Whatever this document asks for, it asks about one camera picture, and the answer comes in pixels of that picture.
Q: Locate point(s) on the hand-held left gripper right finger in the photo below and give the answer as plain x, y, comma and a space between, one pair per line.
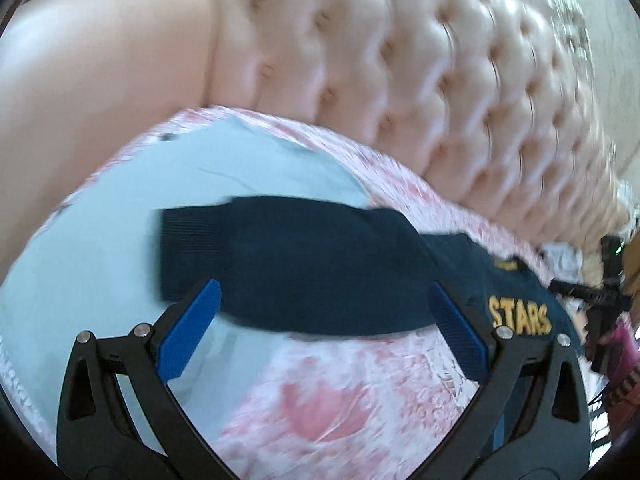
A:
460, 332

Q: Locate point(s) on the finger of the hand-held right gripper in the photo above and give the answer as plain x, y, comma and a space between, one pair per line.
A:
575, 291

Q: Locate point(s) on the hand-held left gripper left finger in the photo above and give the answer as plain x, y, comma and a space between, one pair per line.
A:
192, 330

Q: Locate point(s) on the navy sweater with yellow letters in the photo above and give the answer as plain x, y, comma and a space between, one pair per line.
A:
325, 260

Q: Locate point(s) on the person's right forearm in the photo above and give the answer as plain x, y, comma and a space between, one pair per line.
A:
622, 355

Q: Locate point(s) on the person's zebra striped clothing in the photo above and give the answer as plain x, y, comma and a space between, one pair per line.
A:
620, 394

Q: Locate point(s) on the pink floral blanket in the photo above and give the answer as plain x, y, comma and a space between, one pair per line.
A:
350, 410

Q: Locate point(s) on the light blue folded cloth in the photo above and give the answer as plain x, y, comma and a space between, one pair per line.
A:
150, 185

